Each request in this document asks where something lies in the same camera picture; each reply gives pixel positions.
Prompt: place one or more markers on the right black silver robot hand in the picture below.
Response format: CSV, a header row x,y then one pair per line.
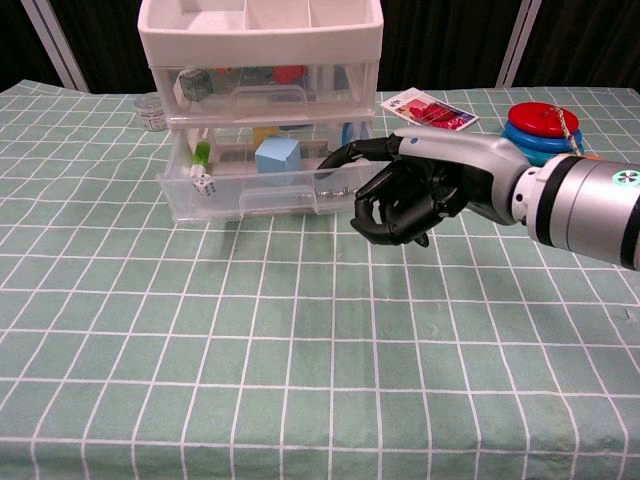
x,y
450,165

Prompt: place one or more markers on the clear plastic drawer with dice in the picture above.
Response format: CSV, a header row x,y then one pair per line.
x,y
235,200

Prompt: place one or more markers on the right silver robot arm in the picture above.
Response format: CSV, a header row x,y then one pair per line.
x,y
585,207

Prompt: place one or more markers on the clear plastic drawer with toys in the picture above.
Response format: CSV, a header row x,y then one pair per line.
x,y
265,100

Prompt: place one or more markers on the white organizer trays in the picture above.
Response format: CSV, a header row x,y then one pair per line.
x,y
260,42

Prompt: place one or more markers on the red and white card packet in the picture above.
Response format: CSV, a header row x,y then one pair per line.
x,y
430,111

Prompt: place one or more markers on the blue round piece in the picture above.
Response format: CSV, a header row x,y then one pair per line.
x,y
348,134

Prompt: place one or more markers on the small metal nut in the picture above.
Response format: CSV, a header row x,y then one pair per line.
x,y
344,192
327,194

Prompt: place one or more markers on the blue cube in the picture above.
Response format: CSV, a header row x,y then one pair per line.
x,y
277,156

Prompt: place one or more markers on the red toy piece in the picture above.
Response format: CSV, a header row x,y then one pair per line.
x,y
289,75

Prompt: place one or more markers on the yellow block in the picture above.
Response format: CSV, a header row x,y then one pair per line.
x,y
264,136

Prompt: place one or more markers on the green checked tablecloth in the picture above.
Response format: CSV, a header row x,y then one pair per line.
x,y
300,350

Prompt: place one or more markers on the white die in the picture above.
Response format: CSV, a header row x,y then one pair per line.
x,y
204,186

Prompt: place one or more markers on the green patterned cube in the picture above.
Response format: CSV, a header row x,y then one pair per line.
x,y
194,84

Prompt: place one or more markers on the small clear glass jar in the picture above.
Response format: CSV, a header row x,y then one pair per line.
x,y
150,114

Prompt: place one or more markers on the grey partition post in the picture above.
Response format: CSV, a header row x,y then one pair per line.
x,y
517,45
55,45

